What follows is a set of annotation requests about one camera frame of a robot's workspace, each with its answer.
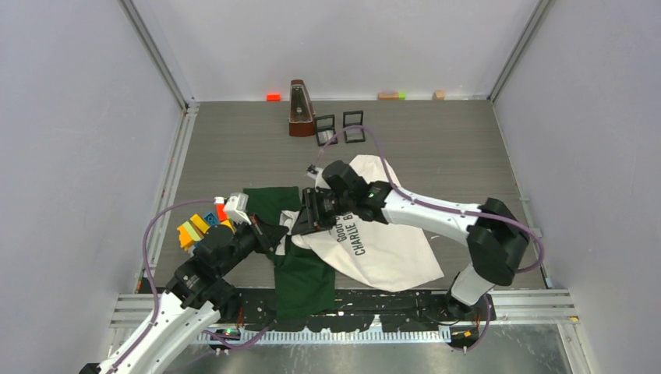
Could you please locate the tan and green block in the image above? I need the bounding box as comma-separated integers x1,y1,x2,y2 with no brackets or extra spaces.
377,91,407,101

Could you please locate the brown wooden metronome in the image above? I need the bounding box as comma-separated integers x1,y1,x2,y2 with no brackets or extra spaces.
288,79,315,137

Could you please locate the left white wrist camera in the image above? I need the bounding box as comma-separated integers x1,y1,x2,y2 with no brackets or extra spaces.
214,192,253,225

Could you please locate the red wooden block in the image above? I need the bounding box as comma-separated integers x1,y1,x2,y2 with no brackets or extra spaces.
214,203,228,222

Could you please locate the black box with blue brooch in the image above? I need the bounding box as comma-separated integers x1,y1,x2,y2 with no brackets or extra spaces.
313,114,338,147

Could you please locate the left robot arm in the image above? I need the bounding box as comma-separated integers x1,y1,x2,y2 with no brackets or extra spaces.
80,216,288,373

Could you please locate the green and white t-shirt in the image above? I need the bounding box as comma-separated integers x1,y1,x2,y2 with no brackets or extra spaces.
242,154,446,321

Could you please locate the pile of colourful toy bricks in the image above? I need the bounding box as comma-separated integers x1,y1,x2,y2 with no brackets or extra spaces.
176,211,235,255

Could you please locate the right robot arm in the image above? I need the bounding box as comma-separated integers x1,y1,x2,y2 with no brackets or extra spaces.
292,161,532,319

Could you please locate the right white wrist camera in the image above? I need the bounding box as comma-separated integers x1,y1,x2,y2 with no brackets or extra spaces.
306,164,330,189

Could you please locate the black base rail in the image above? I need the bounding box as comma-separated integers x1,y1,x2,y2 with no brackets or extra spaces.
215,288,492,333

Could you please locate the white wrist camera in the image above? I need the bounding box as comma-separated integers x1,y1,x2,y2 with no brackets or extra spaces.
306,164,330,189
214,192,253,225

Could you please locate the black box with gold brooch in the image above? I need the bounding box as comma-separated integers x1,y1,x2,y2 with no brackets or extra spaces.
342,110,366,143

